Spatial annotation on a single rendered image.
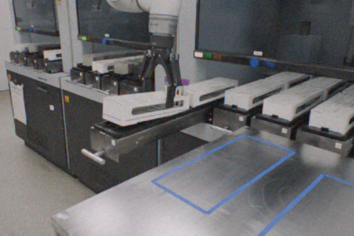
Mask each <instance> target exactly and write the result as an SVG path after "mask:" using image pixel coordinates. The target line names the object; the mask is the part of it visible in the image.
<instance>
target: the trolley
mask: <svg viewBox="0 0 354 236"><path fill-rule="evenodd" d="M51 222H52V225H51V226H52V227H53V228H54V229H55V236H354V159H353V158H349V157H347V156H342V155H340V154H336V153H334V152H329V151H327V150H324V149H321V148H317V147H313V146H312V145H307V144H304V143H300V142H299V141H295V140H291V139H289V138H284V137H282V136H278V135H276V134H271V133H269V132H266V131H261V130H260V129H256V128H251V127H248V126H247V125H246V126H244V127H242V128H239V129H238V130H235V131H233V132H231V133H229V134H226V135H224V136H223V137H220V138H217V139H216V140H213V141H211V142H210V143H206V144H205V145H203V146H200V147H198V148H196V149H193V150H192V151H190V152H188V153H185V154H183V155H181V156H179V157H177V158H174V159H172V160H170V161H167V162H166V163H163V164H161V165H159V166H158V167H155V168H153V169H151V170H148V171H146V172H145V173H143V174H140V175H138V176H135V177H133V178H132V179H130V180H127V181H125V182H124V183H120V184H118V185H117V186H115V187H112V188H110V189H108V190H105V191H104V192H102V193H100V194H97V195H95V196H94V197H90V198H89V199H87V200H86V201H82V202H80V203H79V204H75V205H74V206H72V207H70V208H67V209H65V210H63V211H61V212H58V213H57V214H55V215H53V216H51Z"/></svg>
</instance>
